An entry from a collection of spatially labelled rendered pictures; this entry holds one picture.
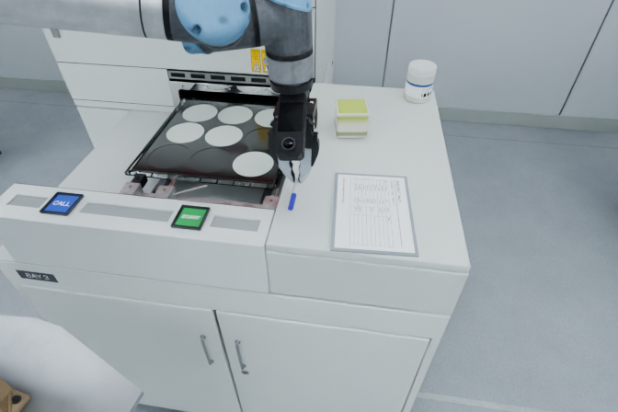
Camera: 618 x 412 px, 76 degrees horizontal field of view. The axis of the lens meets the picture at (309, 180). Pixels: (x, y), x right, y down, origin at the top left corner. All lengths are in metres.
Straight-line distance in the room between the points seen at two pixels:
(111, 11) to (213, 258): 0.45
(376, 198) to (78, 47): 1.03
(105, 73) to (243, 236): 0.86
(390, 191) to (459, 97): 2.18
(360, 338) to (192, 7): 0.71
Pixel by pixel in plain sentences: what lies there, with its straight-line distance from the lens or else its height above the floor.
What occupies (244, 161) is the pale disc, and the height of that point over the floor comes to 0.90.
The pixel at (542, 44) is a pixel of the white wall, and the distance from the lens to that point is 2.91.
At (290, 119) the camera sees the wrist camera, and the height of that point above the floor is 1.15.
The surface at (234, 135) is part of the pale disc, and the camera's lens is 1.08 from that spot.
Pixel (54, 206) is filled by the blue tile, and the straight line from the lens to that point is 0.90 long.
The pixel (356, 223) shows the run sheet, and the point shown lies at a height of 0.97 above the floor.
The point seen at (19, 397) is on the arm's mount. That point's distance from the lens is 0.84.
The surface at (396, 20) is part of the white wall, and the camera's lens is 2.68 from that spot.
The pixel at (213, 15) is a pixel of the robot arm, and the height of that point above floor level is 1.36.
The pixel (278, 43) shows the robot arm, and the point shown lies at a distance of 0.61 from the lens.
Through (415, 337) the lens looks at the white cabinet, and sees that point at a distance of 0.89.
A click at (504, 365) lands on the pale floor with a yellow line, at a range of 1.80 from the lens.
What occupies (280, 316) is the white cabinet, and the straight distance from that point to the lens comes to 0.88.
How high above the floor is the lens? 1.49
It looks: 40 degrees down
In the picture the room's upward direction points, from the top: straight up
